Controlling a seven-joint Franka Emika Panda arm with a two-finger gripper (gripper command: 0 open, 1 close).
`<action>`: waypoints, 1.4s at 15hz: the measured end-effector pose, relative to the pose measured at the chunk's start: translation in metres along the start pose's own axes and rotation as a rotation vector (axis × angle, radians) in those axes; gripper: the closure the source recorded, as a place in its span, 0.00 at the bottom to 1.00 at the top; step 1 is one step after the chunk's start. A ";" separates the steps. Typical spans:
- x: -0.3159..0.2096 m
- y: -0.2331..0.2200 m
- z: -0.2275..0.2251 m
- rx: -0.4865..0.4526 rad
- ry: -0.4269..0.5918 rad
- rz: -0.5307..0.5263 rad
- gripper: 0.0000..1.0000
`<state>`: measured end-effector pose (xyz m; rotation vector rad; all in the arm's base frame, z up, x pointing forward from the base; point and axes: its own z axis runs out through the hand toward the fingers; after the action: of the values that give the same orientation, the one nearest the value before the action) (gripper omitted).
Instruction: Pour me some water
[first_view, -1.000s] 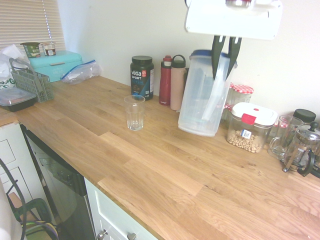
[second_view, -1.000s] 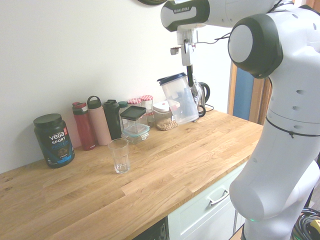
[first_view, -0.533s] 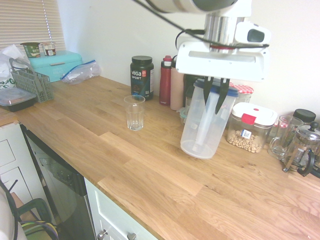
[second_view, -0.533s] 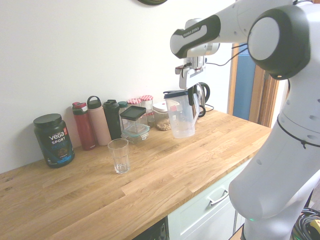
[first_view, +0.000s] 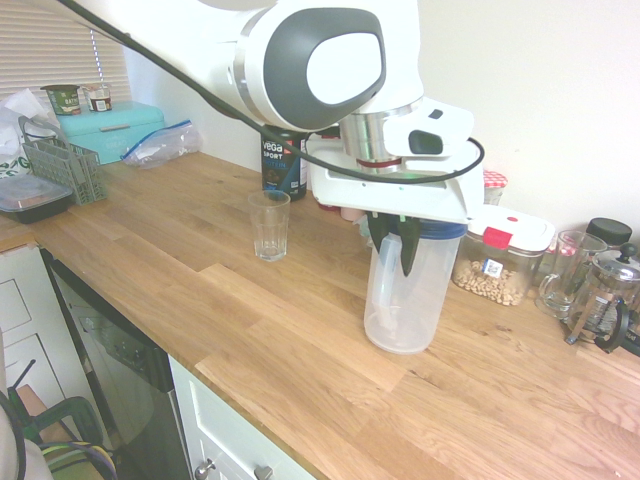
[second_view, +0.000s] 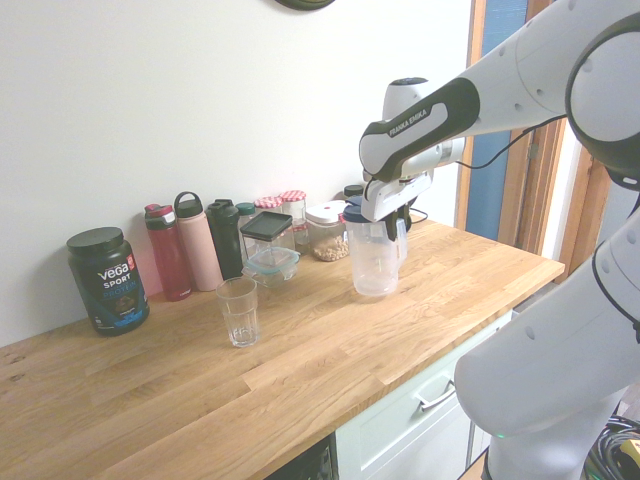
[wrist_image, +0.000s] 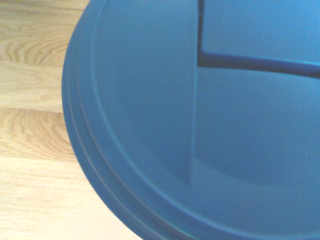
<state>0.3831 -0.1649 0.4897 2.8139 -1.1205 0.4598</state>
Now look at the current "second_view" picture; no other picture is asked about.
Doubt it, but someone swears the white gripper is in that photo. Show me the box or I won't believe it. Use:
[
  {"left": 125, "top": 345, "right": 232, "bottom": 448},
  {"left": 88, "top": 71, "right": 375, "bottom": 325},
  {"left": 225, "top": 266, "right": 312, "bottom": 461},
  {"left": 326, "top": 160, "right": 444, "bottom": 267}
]
[{"left": 360, "top": 169, "right": 436, "bottom": 242}]

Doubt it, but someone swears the clear pitcher with blue lid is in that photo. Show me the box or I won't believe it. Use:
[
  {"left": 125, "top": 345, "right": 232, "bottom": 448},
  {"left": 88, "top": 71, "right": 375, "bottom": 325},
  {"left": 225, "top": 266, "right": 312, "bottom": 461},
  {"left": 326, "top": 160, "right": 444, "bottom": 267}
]
[{"left": 341, "top": 195, "right": 409, "bottom": 299}]

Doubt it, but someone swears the pink water bottle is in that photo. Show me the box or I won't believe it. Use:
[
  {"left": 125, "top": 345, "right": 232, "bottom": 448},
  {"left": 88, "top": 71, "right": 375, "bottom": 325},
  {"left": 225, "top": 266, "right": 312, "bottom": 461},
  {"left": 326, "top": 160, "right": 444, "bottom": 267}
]
[{"left": 172, "top": 190, "right": 225, "bottom": 293}]

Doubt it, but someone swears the dark red water bottle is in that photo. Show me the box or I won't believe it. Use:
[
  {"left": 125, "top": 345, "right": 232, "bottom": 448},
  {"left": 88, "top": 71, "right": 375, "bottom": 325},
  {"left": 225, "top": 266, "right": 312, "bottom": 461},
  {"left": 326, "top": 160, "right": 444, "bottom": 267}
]
[{"left": 143, "top": 202, "right": 194, "bottom": 303}]

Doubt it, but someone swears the cereal container with white lid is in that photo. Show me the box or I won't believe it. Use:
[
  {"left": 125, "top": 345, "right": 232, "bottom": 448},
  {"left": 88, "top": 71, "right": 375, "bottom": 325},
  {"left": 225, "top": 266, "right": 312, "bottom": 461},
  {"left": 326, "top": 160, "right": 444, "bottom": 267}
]
[{"left": 305, "top": 200, "right": 350, "bottom": 263}]

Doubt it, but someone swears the blue door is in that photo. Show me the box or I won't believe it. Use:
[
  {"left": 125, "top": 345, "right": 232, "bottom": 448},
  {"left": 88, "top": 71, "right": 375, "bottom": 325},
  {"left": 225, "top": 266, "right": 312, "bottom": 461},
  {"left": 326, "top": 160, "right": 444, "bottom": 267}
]
[{"left": 468, "top": 0, "right": 530, "bottom": 252}]

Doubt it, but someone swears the square container with black lid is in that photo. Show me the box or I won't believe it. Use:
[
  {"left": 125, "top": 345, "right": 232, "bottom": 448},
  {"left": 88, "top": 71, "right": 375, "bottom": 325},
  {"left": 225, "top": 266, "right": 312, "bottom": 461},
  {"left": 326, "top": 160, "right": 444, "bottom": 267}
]
[{"left": 239, "top": 210, "right": 295, "bottom": 267}]

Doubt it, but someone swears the glass container with teal lid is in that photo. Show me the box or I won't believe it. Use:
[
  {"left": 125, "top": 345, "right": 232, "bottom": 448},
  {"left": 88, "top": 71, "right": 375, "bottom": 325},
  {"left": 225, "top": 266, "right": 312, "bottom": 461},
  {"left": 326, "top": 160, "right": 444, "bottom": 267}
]
[{"left": 240, "top": 247, "right": 302, "bottom": 289}]

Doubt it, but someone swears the green lidded glass jar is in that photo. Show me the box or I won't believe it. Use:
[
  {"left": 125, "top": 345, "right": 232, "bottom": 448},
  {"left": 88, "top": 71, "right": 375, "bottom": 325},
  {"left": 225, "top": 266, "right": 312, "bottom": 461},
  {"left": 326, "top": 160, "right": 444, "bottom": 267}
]
[{"left": 235, "top": 201, "right": 258, "bottom": 262}]

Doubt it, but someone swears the black shaker bottle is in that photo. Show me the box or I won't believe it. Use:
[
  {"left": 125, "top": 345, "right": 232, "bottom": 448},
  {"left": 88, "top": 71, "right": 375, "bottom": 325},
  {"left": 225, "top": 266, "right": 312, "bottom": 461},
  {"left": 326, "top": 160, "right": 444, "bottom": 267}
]
[{"left": 205, "top": 198, "right": 244, "bottom": 282}]

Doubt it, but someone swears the clear faceted drinking glass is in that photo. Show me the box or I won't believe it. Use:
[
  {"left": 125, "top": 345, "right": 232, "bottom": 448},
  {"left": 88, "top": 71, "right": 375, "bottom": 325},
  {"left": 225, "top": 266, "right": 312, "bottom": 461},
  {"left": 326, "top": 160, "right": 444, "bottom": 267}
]
[{"left": 215, "top": 276, "right": 260, "bottom": 349}]

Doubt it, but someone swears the white drawer cabinet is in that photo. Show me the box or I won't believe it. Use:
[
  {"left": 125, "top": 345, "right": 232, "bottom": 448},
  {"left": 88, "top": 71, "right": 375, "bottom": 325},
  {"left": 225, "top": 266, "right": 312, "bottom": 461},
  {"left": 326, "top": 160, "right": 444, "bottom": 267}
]
[{"left": 334, "top": 303, "right": 517, "bottom": 480}]

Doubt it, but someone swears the black dishwasher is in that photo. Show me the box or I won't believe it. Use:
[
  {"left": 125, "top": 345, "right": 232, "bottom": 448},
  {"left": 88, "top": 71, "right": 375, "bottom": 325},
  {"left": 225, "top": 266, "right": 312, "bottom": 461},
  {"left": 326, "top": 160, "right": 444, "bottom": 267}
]
[{"left": 261, "top": 433, "right": 339, "bottom": 480}]

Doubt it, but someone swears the black Vega protein tub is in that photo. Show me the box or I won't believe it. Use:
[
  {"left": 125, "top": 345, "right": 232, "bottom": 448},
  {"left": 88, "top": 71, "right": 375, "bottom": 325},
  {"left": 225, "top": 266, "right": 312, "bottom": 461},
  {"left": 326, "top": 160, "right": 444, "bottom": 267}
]
[{"left": 65, "top": 226, "right": 152, "bottom": 338}]

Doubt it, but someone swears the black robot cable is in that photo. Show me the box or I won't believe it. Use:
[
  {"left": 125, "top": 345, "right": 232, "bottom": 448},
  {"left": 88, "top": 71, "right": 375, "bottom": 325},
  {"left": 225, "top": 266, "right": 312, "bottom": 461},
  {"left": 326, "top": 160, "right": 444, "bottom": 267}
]
[{"left": 455, "top": 113, "right": 570, "bottom": 171}]

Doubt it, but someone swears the wooden door frame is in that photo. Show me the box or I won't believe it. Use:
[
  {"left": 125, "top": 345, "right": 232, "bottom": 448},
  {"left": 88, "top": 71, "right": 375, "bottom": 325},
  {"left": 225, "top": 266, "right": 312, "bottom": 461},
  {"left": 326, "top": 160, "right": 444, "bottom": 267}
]
[{"left": 454, "top": 0, "right": 609, "bottom": 277}]

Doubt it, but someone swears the silver drawer handle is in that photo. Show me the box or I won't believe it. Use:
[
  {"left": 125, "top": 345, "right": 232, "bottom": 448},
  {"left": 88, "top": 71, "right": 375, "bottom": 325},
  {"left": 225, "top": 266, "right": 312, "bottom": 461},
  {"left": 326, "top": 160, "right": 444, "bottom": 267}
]
[{"left": 414, "top": 381, "right": 459, "bottom": 413}]

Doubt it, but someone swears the dark round wall object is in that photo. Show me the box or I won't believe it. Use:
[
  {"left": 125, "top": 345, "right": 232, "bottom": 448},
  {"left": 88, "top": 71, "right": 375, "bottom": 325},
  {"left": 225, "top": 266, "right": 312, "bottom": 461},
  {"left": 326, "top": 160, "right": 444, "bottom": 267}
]
[{"left": 273, "top": 0, "right": 338, "bottom": 12}]

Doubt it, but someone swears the coloured cable bundle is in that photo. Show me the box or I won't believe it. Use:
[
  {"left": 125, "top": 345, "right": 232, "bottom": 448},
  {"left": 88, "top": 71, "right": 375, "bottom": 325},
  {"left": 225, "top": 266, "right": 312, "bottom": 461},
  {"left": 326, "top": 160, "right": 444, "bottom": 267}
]
[{"left": 583, "top": 413, "right": 640, "bottom": 480}]

